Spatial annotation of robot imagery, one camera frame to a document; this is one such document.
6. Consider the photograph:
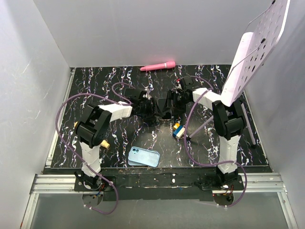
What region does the toy figure with blue body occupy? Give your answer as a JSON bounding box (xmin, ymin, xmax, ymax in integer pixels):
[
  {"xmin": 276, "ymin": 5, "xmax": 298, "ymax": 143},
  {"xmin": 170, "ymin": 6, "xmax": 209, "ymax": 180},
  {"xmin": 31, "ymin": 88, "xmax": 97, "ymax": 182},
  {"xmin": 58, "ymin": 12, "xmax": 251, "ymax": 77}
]
[{"xmin": 173, "ymin": 123, "xmax": 185, "ymax": 139}]

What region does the aluminium frame rail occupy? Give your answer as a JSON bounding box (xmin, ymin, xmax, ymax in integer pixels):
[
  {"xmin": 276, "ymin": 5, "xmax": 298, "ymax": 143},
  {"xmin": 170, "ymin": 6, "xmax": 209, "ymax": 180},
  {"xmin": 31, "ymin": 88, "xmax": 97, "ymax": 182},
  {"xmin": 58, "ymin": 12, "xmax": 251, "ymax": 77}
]
[{"xmin": 20, "ymin": 68, "xmax": 96, "ymax": 229}]

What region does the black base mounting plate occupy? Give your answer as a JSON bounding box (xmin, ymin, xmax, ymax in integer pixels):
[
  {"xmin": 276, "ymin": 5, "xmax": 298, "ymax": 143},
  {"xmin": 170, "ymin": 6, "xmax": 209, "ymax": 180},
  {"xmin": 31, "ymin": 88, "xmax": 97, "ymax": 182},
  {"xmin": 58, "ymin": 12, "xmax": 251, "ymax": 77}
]
[{"xmin": 73, "ymin": 167, "xmax": 235, "ymax": 208}]

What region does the black phone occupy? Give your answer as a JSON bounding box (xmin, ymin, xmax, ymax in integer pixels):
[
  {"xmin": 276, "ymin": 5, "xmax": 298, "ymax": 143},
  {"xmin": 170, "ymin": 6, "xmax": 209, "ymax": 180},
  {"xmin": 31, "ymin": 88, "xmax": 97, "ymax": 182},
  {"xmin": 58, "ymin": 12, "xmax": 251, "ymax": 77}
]
[{"xmin": 158, "ymin": 98, "xmax": 172, "ymax": 120}]

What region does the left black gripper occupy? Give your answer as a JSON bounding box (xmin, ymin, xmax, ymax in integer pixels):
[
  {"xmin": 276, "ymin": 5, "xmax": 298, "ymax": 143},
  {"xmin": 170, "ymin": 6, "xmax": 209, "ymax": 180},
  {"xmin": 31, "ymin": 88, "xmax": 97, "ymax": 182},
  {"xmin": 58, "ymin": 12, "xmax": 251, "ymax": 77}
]
[{"xmin": 138, "ymin": 97, "xmax": 163, "ymax": 120}]

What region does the light blue phone case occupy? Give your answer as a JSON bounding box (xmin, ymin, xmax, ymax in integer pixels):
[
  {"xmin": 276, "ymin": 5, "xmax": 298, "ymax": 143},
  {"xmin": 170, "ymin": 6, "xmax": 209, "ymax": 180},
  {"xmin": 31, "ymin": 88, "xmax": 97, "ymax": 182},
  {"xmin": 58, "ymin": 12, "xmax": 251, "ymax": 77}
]
[{"xmin": 128, "ymin": 160, "xmax": 150, "ymax": 167}]

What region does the beige wooden toy piece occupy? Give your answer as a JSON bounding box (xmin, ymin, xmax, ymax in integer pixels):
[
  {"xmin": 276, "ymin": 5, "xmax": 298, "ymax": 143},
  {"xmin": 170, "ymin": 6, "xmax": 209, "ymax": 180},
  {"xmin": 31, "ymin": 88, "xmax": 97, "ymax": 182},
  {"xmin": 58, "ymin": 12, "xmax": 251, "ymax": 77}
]
[{"xmin": 74, "ymin": 122, "xmax": 110, "ymax": 149}]

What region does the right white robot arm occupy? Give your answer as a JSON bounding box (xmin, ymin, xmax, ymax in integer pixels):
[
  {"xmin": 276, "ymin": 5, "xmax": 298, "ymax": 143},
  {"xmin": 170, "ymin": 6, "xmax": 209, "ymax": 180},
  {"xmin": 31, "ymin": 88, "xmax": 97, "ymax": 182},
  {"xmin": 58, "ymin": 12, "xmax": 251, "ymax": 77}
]
[{"xmin": 158, "ymin": 76, "xmax": 247, "ymax": 190}]

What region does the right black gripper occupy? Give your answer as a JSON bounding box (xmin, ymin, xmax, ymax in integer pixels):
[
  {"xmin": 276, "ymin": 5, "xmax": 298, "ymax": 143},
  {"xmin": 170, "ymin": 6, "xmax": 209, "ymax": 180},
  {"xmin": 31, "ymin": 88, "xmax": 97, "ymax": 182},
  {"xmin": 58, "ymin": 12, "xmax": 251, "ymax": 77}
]
[{"xmin": 163, "ymin": 90, "xmax": 191, "ymax": 115}]

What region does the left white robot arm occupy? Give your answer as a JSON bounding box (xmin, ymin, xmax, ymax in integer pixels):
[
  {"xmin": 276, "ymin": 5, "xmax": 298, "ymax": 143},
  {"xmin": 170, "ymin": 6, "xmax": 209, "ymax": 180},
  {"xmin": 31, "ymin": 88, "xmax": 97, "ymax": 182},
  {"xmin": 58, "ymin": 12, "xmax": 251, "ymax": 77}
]
[{"xmin": 74, "ymin": 88, "xmax": 163, "ymax": 191}]

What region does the pink microphone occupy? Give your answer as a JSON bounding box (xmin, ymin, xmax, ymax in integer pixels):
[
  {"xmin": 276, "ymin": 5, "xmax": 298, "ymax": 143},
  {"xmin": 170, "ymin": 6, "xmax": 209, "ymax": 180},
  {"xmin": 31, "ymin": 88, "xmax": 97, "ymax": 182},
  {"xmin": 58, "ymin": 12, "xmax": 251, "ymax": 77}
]
[{"xmin": 140, "ymin": 61, "xmax": 176, "ymax": 72}]

